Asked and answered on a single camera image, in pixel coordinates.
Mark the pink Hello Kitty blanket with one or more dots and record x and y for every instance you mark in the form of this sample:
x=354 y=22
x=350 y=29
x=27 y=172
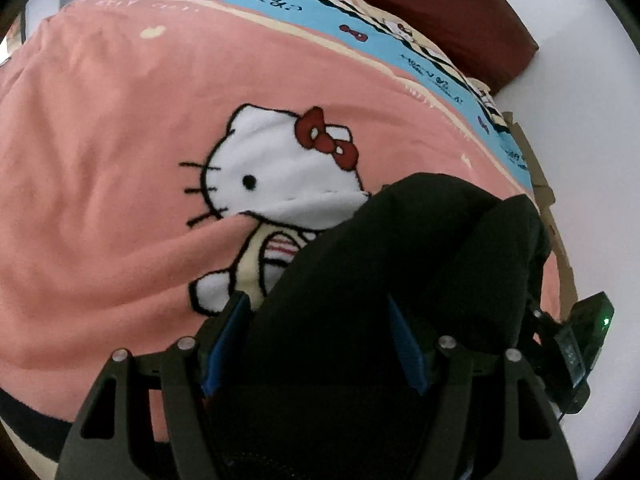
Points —
x=158 y=155

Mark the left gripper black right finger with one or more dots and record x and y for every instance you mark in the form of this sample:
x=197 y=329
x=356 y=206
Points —
x=482 y=415

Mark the brown cardboard strip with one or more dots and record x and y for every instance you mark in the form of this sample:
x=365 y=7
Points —
x=565 y=295

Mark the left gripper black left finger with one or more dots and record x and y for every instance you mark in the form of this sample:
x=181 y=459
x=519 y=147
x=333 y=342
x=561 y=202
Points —
x=144 y=416

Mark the black padded jacket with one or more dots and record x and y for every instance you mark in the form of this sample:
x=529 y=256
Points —
x=311 y=386

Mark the dark red headboard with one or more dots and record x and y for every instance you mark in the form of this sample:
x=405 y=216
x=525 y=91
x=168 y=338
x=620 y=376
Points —
x=485 y=39

